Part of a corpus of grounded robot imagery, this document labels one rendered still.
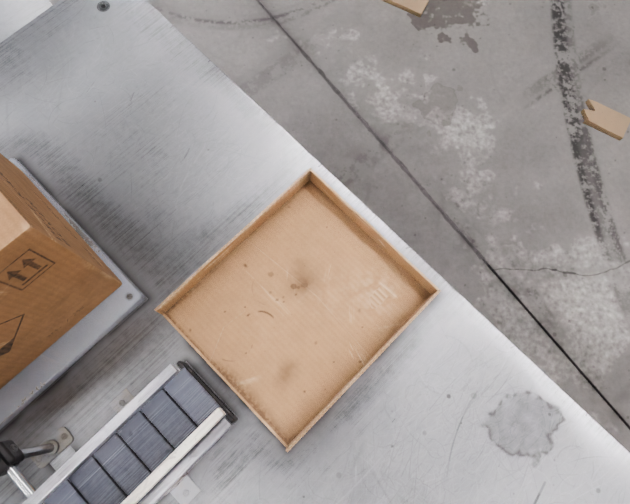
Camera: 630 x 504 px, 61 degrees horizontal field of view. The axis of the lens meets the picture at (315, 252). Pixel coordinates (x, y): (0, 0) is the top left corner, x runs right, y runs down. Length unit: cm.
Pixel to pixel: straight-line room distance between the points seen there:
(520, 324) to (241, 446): 115
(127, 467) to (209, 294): 25
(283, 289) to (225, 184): 19
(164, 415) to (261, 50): 146
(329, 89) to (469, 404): 132
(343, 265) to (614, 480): 47
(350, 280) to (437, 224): 98
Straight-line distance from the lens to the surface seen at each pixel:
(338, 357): 76
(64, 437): 82
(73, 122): 94
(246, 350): 76
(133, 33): 99
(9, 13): 109
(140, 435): 74
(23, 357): 79
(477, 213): 178
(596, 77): 218
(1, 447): 70
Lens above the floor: 159
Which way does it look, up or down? 75 degrees down
